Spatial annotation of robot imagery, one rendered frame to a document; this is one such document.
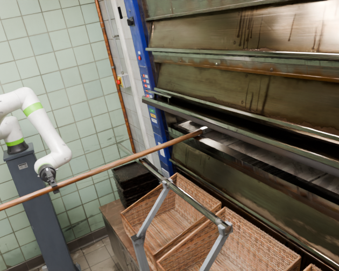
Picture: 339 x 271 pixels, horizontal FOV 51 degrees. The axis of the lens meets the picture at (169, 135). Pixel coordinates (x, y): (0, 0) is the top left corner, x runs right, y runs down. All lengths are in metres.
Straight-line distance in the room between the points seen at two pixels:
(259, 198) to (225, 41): 0.76
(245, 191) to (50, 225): 1.61
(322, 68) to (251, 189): 0.79
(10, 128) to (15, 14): 0.91
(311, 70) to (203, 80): 0.73
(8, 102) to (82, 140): 1.11
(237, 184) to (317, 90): 0.79
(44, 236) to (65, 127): 0.91
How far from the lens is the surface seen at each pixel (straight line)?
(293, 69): 1.34
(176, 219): 2.49
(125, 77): 2.86
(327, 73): 1.25
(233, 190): 1.93
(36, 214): 2.85
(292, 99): 1.38
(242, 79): 1.61
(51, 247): 2.99
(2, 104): 2.24
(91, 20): 3.14
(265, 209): 1.76
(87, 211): 3.46
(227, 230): 1.34
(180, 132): 2.29
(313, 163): 1.18
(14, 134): 2.66
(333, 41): 1.19
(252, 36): 1.46
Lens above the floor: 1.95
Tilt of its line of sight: 20 degrees down
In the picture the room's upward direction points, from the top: 12 degrees counter-clockwise
